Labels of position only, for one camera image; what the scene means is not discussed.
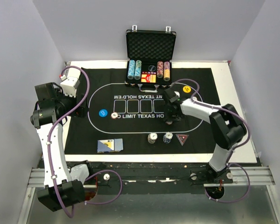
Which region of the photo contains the purple cable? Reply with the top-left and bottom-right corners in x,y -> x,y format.
171,78 -> 251,203
48,65 -> 123,218

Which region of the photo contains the yellow round blind button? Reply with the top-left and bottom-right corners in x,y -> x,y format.
182,86 -> 191,93

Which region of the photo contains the triangular dealer button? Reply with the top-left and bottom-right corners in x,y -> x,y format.
176,134 -> 189,146

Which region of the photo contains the blue round blind button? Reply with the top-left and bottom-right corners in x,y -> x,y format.
98,109 -> 108,117

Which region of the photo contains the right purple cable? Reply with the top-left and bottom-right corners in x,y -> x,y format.
171,78 -> 251,203

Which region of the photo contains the red purple chip row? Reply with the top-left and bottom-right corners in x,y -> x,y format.
157,61 -> 164,78

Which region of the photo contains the blue white chip stack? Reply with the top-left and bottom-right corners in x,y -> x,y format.
163,132 -> 173,144

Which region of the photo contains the red card deck in case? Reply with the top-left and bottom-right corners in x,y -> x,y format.
140,71 -> 156,83

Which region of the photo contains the black poker table mat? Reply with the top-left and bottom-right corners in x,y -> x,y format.
65,69 -> 215,154

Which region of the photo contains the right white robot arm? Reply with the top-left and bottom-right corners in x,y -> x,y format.
162,88 -> 248,183

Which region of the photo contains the orange chip row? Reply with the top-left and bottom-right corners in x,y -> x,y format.
163,62 -> 170,81

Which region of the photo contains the teal grey chip row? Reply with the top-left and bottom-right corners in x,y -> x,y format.
134,60 -> 142,80

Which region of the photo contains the light blue chip row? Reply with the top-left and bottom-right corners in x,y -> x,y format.
127,60 -> 136,79

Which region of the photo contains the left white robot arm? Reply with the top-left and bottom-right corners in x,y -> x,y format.
30,83 -> 94,211

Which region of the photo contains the white table board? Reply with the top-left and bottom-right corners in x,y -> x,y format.
65,60 -> 257,164

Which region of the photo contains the grey white chip stack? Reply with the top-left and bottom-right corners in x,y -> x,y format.
147,133 -> 158,144

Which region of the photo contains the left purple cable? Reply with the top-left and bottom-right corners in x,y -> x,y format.
48,65 -> 123,218

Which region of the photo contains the black aluminium chip case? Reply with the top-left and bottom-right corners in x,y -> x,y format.
125,25 -> 176,93

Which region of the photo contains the aluminium mounting rail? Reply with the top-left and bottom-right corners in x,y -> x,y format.
27,167 -> 275,188

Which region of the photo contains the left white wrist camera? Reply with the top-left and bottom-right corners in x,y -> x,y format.
59,67 -> 80,98

